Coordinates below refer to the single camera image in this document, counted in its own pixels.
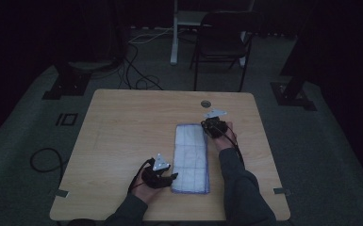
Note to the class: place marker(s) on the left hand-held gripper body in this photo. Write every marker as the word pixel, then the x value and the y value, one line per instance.
pixel 154 179

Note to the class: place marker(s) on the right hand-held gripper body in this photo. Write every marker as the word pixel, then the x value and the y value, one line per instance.
pixel 216 127

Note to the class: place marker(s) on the white towel with purple edge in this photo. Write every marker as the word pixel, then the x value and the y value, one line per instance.
pixel 191 157

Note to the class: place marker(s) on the black folding chair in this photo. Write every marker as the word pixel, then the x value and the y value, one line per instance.
pixel 221 47

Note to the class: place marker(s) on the black slanted stand with base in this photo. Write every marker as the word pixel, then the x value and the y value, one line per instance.
pixel 292 91

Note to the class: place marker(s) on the grey tape piece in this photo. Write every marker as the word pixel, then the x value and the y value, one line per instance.
pixel 282 191
pixel 62 193

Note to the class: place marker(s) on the grey round stand base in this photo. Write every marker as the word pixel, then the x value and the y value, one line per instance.
pixel 91 65

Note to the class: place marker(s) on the black stand with base plate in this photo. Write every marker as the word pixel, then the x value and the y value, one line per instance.
pixel 67 84

